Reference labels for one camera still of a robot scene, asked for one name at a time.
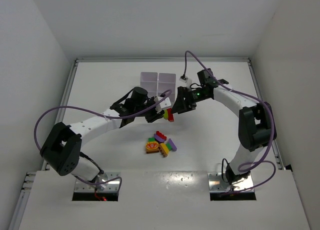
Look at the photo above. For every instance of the purple arch lego with red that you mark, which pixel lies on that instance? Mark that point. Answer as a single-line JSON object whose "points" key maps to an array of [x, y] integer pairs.
{"points": [[159, 137]]}

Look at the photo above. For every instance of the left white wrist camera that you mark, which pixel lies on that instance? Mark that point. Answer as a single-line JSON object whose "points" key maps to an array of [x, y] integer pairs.
{"points": [[162, 103]]}

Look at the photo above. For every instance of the brown lego plate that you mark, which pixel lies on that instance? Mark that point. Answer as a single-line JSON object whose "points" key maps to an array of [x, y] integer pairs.
{"points": [[150, 151]]}

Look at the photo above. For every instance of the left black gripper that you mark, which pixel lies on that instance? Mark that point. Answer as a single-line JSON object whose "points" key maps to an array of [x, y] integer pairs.
{"points": [[152, 112]]}

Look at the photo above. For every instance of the red rectangular lego brick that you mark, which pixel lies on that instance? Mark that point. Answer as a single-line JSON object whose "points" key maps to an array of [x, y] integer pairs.
{"points": [[169, 115]]}

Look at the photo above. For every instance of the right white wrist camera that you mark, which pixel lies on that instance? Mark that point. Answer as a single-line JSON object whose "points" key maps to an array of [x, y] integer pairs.
{"points": [[186, 80]]}

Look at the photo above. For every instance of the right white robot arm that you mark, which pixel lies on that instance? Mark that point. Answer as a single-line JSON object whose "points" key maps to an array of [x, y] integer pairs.
{"points": [[256, 127]]}

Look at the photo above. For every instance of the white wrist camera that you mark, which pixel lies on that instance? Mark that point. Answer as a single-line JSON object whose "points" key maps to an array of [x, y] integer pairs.
{"points": [[186, 80], [162, 103]]}

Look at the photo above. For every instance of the lime green square lego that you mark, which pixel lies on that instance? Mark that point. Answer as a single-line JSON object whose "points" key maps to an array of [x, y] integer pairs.
{"points": [[170, 148]]}

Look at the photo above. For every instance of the orange printed round lego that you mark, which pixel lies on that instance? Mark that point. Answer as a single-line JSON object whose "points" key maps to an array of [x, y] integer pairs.
{"points": [[152, 145]]}

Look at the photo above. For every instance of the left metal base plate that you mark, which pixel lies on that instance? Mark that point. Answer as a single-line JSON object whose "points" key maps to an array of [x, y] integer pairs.
{"points": [[109, 182]]}

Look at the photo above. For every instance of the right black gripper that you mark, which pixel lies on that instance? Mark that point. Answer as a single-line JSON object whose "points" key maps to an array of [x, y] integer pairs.
{"points": [[184, 101]]}

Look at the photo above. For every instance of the dark green square lego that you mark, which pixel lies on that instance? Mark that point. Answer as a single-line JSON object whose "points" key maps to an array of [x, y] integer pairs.
{"points": [[165, 115]]}

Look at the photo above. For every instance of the yellow lego brick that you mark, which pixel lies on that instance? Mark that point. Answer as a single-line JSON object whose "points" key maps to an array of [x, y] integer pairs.
{"points": [[163, 149]]}

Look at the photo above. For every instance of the white six-compartment container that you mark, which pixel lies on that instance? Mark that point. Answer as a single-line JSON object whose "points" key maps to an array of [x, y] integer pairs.
{"points": [[156, 83]]}

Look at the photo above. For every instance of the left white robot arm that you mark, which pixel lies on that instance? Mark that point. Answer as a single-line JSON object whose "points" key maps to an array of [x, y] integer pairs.
{"points": [[62, 148]]}

